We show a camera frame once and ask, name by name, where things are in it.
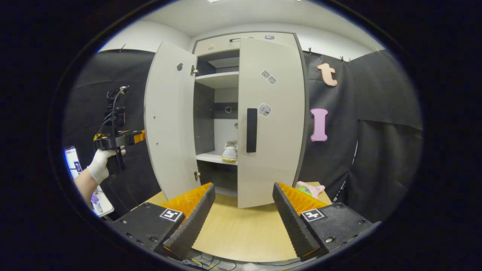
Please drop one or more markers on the pink plush toy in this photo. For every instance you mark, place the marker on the pink plush toy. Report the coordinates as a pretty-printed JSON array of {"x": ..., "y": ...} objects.
[{"x": 310, "y": 190}]

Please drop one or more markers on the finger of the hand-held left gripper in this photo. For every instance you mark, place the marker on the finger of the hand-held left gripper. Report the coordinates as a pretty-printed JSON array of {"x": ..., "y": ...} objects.
[{"x": 139, "y": 137}]

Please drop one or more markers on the grey cabinet door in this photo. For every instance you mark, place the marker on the grey cabinet door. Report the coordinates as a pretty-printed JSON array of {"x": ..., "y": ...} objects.
[
  {"x": 278, "y": 150},
  {"x": 169, "y": 120}
]

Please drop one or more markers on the computer monitor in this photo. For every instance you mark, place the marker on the computer monitor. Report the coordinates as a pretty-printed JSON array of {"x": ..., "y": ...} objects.
[{"x": 73, "y": 163}]

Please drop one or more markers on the white side table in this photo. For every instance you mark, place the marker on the white side table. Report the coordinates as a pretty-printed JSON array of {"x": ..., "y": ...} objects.
[{"x": 103, "y": 205}]

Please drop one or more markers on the grey shoe cabinet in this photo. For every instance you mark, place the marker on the grey shoe cabinet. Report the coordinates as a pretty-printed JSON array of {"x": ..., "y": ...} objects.
[{"x": 216, "y": 79}]

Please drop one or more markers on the white shoe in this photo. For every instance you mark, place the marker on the white shoe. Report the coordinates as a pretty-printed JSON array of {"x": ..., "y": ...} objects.
[{"x": 229, "y": 152}]

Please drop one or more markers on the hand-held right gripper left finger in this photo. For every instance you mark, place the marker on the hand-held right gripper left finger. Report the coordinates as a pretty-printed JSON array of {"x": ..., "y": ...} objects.
[{"x": 192, "y": 226}]

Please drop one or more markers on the purple packet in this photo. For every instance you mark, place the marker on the purple packet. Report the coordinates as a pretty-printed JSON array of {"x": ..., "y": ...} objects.
[{"x": 95, "y": 198}]

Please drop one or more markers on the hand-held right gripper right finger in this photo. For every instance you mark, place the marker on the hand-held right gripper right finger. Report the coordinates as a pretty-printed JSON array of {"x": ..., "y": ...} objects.
[{"x": 293, "y": 226}]

